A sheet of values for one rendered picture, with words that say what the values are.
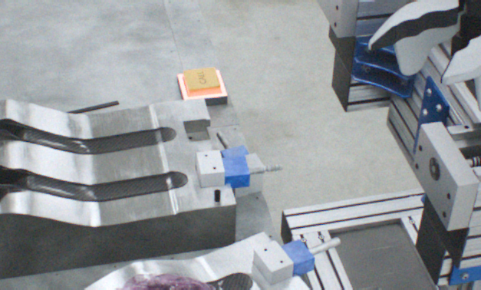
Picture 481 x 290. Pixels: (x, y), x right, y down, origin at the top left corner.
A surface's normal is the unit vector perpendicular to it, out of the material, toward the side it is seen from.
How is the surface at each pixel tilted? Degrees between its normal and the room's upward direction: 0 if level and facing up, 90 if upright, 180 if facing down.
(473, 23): 90
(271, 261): 0
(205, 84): 0
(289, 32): 1
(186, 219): 90
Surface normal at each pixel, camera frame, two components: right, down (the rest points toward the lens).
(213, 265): 0.02, -0.76
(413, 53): 0.45, 0.54
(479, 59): 0.12, -0.25
